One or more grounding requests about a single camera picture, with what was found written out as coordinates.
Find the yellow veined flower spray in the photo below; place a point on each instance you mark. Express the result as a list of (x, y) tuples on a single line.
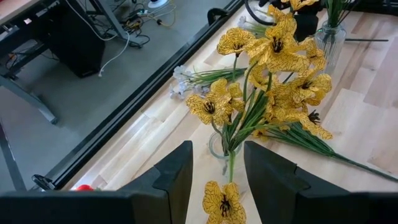
[(276, 53)]

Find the ribbed clear glass vase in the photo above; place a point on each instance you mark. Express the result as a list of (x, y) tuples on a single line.
[(329, 46)]

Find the white round device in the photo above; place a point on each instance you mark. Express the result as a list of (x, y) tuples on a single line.
[(158, 3)]

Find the small red-orange artificial tulip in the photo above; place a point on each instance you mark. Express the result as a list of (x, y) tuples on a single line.
[(84, 187)]

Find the grey metal table leg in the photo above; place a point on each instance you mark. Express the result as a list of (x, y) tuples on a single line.
[(28, 99), (115, 25)]

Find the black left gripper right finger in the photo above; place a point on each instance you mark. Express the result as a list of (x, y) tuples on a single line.
[(295, 199)]

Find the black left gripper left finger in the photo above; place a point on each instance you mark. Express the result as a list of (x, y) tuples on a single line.
[(155, 199)]

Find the yellow flower bunch grassy leaves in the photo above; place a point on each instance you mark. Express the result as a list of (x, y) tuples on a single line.
[(314, 146)]

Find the white artificial flower bunch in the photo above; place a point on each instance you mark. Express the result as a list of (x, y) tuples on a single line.
[(242, 21), (183, 77)]

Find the dark background desk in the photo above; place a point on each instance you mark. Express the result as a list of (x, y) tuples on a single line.
[(18, 34)]

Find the black computer case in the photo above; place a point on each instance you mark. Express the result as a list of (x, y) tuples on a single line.
[(77, 46)]

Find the black metal table frame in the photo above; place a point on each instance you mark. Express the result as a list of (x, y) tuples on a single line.
[(140, 96)]

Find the smooth clear glass carafe vase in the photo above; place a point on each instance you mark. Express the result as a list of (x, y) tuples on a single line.
[(214, 149)]

